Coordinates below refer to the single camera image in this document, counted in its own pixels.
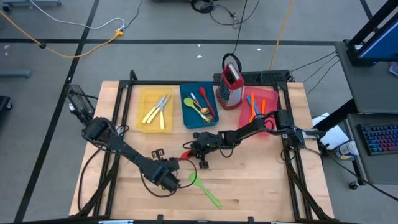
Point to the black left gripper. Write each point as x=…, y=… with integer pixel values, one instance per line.
x=163, y=172

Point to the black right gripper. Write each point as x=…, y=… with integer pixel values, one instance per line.
x=206, y=143

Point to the red silicone spatula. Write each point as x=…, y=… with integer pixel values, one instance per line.
x=186, y=155

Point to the brown wooden spoon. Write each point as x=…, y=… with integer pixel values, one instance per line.
x=211, y=117

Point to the gold metal spoon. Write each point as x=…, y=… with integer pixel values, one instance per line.
x=204, y=110

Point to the light green spoon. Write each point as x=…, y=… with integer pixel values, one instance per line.
x=188, y=102

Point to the red silicone spoon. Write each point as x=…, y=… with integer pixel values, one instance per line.
x=202, y=91

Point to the orange silicone spatula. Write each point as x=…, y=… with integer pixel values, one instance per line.
x=252, y=105

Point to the blue silicone spatula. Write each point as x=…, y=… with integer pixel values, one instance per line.
x=249, y=99

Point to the orange silicone spoon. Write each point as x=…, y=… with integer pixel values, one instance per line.
x=263, y=105

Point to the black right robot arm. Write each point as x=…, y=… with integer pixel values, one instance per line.
x=245, y=133

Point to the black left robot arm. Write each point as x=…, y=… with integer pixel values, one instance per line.
x=124, y=151

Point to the green silicone spatula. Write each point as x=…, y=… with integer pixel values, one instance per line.
x=195, y=180

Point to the blue plastic bin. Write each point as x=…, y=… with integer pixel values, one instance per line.
x=186, y=115

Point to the red-trimmed metal box grater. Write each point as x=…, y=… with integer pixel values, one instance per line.
x=230, y=96

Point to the yellow plastic bin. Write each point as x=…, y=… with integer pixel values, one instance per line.
x=146, y=96

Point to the pink plastic bin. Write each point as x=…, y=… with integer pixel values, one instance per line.
x=270, y=93

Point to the black power supply box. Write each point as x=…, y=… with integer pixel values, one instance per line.
x=77, y=102

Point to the white paper sheet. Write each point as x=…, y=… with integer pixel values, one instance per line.
x=337, y=137

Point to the white and yellow bottle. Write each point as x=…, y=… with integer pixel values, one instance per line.
x=348, y=149

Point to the black caster wheel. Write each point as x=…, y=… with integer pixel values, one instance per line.
x=353, y=185

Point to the black floor object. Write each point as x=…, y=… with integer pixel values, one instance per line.
x=4, y=104

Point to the grey metal floor bar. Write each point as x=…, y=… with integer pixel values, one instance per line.
x=15, y=74

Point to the grey desk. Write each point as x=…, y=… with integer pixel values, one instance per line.
x=367, y=87

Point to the grey keyboard shelf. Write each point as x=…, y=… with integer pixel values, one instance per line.
x=379, y=168

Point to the rainbow backlit keyboard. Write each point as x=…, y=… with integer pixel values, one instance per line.
x=381, y=138

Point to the computer monitor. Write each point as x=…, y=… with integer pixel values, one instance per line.
x=382, y=43

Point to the black aluminium table frame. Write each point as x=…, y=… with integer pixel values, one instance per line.
x=155, y=82

